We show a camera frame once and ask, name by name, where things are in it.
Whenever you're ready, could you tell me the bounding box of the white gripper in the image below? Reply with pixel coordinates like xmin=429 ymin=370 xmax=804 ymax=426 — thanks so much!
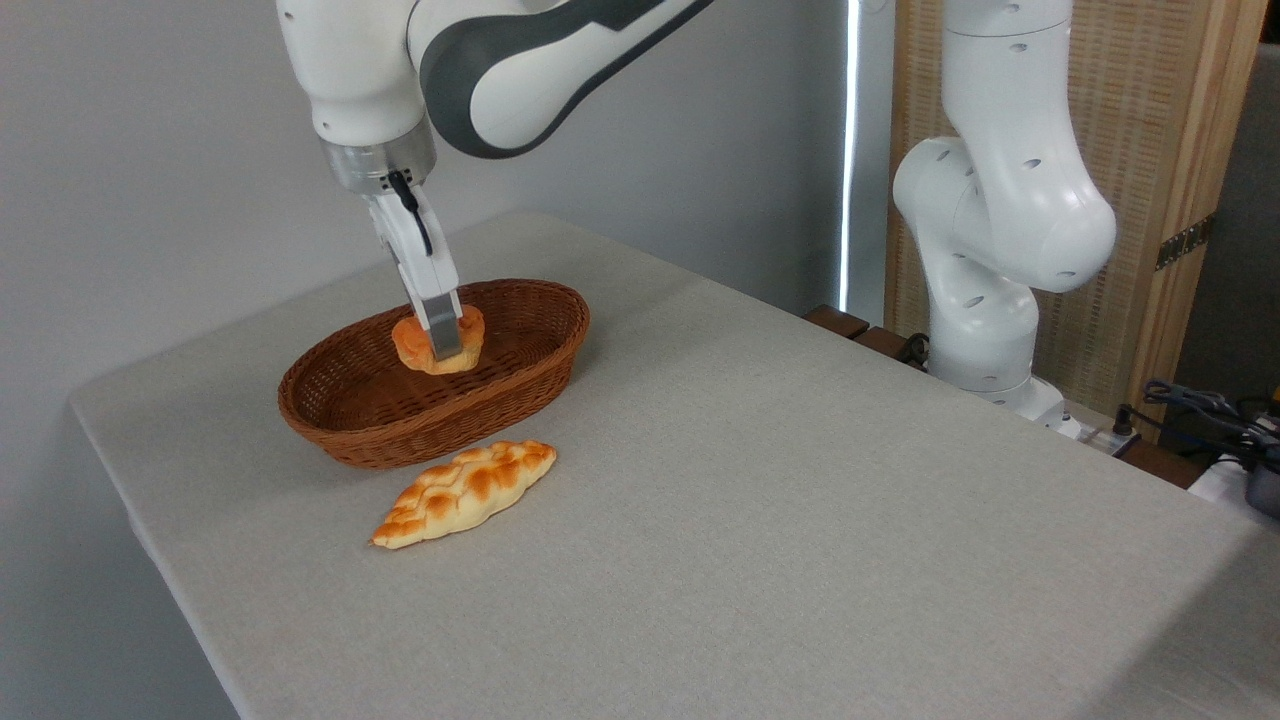
xmin=363 ymin=183 xmax=469 ymax=362

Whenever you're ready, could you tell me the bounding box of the round orange bread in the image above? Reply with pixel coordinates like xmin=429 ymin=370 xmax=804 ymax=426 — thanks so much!
xmin=391 ymin=305 xmax=486 ymax=376

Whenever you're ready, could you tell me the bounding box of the brown oval wicker basket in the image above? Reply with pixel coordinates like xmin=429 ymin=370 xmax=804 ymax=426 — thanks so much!
xmin=277 ymin=279 xmax=591 ymax=470

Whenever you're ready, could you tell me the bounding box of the braided golden bread loaf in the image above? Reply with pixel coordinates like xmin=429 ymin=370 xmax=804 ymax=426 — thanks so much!
xmin=369 ymin=440 xmax=557 ymax=550

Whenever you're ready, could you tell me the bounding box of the grey tablecloth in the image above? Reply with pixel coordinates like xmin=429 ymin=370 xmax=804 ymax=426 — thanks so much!
xmin=70 ymin=210 xmax=1280 ymax=720

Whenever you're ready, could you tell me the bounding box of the white power strip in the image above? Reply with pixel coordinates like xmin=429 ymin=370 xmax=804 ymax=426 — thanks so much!
xmin=1075 ymin=420 xmax=1141 ymax=457

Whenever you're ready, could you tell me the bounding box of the wooden woven folding screen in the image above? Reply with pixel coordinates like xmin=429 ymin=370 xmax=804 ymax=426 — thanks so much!
xmin=885 ymin=0 xmax=1269 ymax=441

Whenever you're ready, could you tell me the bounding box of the metal screen hinge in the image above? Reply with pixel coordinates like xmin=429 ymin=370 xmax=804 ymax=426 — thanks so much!
xmin=1156 ymin=213 xmax=1216 ymax=271

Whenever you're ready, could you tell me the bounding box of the dark grey round object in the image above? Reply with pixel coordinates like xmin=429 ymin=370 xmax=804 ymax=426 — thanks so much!
xmin=1245 ymin=450 xmax=1280 ymax=519

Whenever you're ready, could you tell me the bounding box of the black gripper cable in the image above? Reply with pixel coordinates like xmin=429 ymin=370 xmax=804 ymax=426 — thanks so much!
xmin=386 ymin=170 xmax=434 ymax=256

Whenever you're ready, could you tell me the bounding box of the bundle of dark cables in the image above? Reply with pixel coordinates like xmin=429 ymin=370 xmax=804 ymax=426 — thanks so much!
xmin=1115 ymin=380 xmax=1280 ymax=471

